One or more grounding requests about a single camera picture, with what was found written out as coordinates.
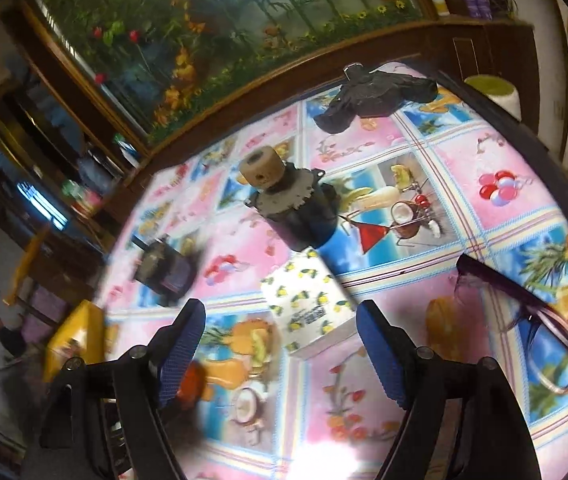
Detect fruit print tablecloth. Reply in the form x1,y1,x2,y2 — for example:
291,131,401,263
91,62,568,480

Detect blue water jug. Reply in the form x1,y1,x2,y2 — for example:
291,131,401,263
76,155,114,186

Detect white bottle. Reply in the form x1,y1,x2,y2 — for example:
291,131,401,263
114,135,142,166

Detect yellow cardboard box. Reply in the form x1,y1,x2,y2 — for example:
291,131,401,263
44,300,107,386

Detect pink box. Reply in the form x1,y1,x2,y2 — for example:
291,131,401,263
61,180,102,216

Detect white and green round container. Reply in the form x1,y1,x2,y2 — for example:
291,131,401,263
464,74,522,121

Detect purple framed eyeglasses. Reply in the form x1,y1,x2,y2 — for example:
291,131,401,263
455,254,568,395

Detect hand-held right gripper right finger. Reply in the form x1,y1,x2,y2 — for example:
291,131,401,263
355,300,542,480

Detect flower and bamboo wall painting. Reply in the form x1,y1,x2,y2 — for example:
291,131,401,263
28,0,437,133

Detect lemon print tissue pack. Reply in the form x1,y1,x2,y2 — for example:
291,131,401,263
260,252,359,359

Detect small black motor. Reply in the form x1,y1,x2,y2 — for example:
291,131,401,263
131,234,202,307

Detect wooden cabinet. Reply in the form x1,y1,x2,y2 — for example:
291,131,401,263
439,12,537,91

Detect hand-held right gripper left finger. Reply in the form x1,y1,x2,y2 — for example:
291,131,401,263
38,298,207,480

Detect dark motor with wooden pulley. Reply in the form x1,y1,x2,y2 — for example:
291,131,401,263
236,145,342,252

